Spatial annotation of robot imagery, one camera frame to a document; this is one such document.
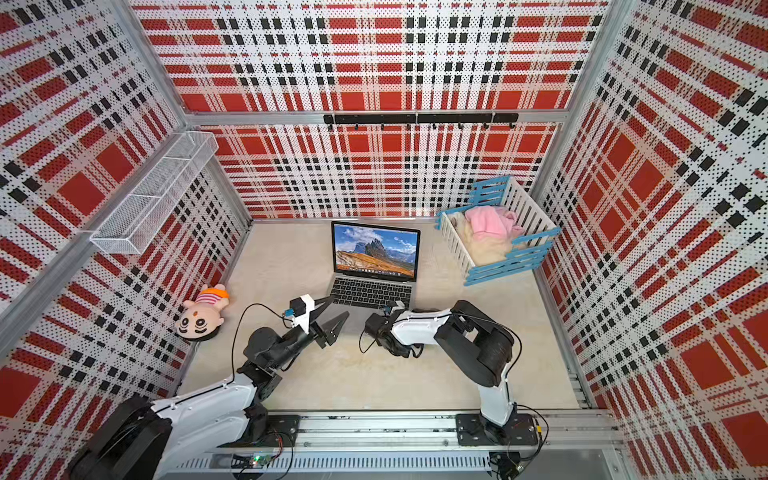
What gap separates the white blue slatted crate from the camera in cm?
100

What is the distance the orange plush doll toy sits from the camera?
86 cm

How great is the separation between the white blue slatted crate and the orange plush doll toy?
0.80 metres
